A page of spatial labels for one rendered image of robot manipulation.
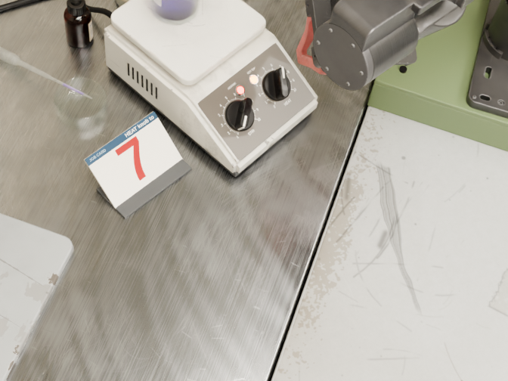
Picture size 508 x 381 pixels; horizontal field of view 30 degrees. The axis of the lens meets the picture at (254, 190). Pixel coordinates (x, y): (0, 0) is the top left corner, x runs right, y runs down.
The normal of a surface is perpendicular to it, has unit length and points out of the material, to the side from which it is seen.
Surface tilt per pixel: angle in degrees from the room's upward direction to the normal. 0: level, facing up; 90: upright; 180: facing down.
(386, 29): 91
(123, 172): 40
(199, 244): 0
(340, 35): 88
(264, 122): 30
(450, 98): 0
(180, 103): 90
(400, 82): 0
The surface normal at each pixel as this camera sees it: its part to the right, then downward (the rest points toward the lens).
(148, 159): 0.51, 0.02
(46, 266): 0.09, -0.51
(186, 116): -0.68, 0.59
